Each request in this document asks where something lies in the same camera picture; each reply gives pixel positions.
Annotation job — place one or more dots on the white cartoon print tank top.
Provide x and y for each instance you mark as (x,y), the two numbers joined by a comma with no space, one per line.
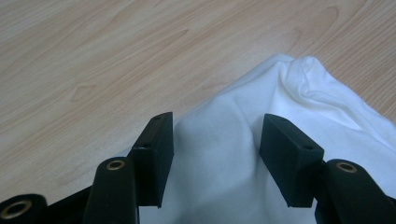
(218,155)

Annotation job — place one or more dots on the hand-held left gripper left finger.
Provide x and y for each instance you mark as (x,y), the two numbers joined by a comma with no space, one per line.
(152,171)

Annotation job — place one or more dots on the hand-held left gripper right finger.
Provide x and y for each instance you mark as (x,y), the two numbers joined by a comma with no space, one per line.
(292,168)

